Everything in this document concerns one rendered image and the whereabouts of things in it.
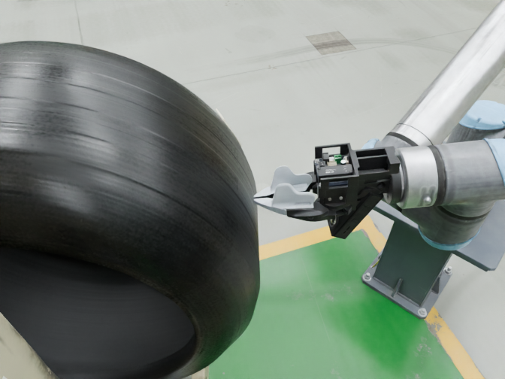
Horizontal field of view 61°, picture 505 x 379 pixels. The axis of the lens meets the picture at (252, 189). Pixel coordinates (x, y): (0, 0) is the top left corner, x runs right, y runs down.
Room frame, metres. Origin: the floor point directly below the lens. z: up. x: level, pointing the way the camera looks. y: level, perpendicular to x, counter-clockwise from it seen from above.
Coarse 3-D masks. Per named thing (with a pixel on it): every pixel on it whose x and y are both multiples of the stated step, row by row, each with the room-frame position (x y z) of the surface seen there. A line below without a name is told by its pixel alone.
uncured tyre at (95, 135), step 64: (0, 64) 0.44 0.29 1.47; (64, 64) 0.45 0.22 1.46; (128, 64) 0.49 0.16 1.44; (0, 128) 0.33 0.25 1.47; (64, 128) 0.34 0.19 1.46; (128, 128) 0.37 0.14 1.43; (192, 128) 0.43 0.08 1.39; (0, 192) 0.27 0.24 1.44; (64, 192) 0.28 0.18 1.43; (128, 192) 0.29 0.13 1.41; (192, 192) 0.33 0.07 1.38; (256, 192) 0.49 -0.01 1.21; (0, 256) 0.48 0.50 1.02; (64, 256) 0.52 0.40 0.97; (128, 256) 0.26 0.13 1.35; (192, 256) 0.27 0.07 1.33; (256, 256) 0.34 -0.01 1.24; (64, 320) 0.40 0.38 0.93; (128, 320) 0.41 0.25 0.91; (192, 320) 0.26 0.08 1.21
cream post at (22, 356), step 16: (0, 320) 0.15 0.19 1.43; (0, 336) 0.14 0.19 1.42; (16, 336) 0.15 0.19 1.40; (0, 352) 0.13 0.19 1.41; (16, 352) 0.14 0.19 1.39; (32, 352) 0.15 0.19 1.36; (0, 368) 0.12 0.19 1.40; (16, 368) 0.13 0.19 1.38; (32, 368) 0.14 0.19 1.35; (48, 368) 0.15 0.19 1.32
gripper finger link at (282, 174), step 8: (280, 168) 0.46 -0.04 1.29; (288, 168) 0.46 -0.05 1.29; (280, 176) 0.46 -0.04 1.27; (288, 176) 0.46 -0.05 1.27; (296, 176) 0.46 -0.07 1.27; (304, 176) 0.46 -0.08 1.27; (272, 184) 0.46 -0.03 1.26; (296, 184) 0.46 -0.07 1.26; (304, 184) 0.46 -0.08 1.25; (264, 192) 0.45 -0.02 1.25; (272, 192) 0.45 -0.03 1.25
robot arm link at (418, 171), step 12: (408, 156) 0.44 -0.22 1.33; (420, 156) 0.44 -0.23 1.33; (432, 156) 0.44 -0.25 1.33; (408, 168) 0.43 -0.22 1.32; (420, 168) 0.42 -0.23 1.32; (432, 168) 0.42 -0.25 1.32; (408, 180) 0.41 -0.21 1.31; (420, 180) 0.41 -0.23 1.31; (432, 180) 0.41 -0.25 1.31; (408, 192) 0.40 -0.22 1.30; (420, 192) 0.40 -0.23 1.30; (432, 192) 0.40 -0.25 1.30; (408, 204) 0.40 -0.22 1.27; (420, 204) 0.40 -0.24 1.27; (432, 204) 0.40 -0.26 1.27
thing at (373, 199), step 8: (368, 200) 0.42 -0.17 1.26; (376, 200) 0.42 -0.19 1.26; (360, 208) 0.42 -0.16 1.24; (368, 208) 0.42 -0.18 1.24; (344, 216) 0.43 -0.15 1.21; (352, 216) 0.42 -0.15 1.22; (360, 216) 0.42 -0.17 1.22; (328, 224) 0.44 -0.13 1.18; (336, 224) 0.43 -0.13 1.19; (344, 224) 0.42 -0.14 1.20; (352, 224) 0.42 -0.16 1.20; (336, 232) 0.42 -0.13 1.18; (344, 232) 0.42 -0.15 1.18
